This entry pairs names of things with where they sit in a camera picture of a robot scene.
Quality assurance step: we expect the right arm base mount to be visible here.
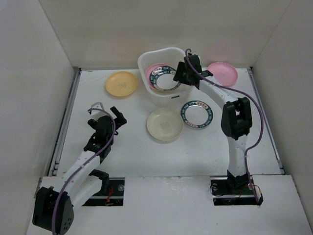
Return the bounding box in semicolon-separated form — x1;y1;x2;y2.
209;173;264;206

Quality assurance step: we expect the pink plate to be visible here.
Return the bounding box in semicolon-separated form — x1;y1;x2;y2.
145;63;168;91
207;62;238;87

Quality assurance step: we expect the yellow plate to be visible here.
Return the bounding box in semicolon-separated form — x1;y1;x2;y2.
105;71;138;97

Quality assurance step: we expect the cream white plate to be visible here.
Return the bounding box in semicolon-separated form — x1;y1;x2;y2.
146;108;183;142

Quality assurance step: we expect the translucent white plastic bin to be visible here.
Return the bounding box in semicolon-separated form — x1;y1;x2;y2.
137;47;192;107

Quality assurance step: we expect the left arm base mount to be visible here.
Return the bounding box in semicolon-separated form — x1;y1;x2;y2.
83;169;125;207

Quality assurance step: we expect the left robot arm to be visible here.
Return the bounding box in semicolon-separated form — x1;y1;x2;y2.
32;105;127;235

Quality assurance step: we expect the green rimmed plate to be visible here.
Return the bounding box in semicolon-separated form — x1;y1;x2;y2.
180;100;214;129
150;65;176;86
151;72;180;92

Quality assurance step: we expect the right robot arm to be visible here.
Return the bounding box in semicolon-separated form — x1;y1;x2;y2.
174;52;252;196

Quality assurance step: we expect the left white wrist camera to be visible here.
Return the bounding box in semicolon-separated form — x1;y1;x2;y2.
90;101;106;120

